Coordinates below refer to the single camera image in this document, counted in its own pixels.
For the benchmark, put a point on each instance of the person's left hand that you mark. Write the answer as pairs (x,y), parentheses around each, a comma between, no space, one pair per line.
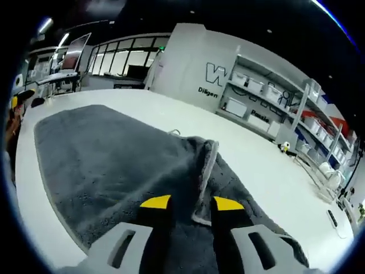
(14,121)

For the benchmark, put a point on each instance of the white laptop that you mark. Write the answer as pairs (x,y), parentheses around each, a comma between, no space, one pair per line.
(75,52)

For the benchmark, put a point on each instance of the black tripod stand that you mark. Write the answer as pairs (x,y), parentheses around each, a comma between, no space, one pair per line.
(349,182)

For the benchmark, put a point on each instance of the small green plant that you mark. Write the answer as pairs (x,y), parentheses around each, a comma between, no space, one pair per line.
(360,212)

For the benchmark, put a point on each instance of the rows of white storage bins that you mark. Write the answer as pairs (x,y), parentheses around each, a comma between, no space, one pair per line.
(256,85)

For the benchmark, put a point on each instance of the white remote control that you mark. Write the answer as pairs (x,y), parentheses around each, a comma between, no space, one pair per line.
(336,224)

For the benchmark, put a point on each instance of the small white yellow device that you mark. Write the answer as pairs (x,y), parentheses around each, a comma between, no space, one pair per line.
(285,147)

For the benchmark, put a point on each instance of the ceiling light strip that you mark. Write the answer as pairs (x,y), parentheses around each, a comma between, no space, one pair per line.
(64,40)
(45,25)

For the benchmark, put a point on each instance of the grey metal shelving unit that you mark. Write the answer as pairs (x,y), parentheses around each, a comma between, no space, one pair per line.
(299,114)

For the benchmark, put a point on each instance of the large hanging display screen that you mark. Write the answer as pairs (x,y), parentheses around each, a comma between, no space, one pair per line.
(107,6)

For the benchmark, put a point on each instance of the black monitor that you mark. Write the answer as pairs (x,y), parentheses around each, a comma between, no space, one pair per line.
(138,70)

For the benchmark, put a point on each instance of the green exit sign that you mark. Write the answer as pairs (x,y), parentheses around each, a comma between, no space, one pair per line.
(162,48)

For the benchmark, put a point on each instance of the grey towel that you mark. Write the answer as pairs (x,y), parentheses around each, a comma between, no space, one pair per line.
(108,160)

